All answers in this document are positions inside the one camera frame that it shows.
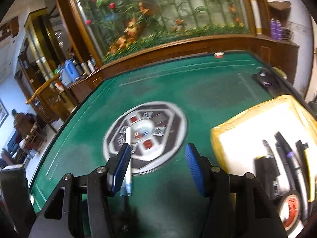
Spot black tape roll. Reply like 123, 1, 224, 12
275, 190, 302, 235

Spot white blue pen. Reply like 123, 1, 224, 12
125, 126, 133, 196

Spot yellow storage box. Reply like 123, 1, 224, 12
210, 94, 317, 238

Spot black marker purple cap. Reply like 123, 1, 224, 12
275, 132, 309, 221

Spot round mahjong control panel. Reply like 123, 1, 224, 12
103, 101, 187, 176

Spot wooden chair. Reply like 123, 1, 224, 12
26, 73, 79, 132

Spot blue thermos jug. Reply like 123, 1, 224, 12
64, 60, 80, 82

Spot purple bottles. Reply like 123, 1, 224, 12
270, 18, 283, 41

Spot flower planter display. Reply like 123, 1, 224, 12
74, 0, 249, 64

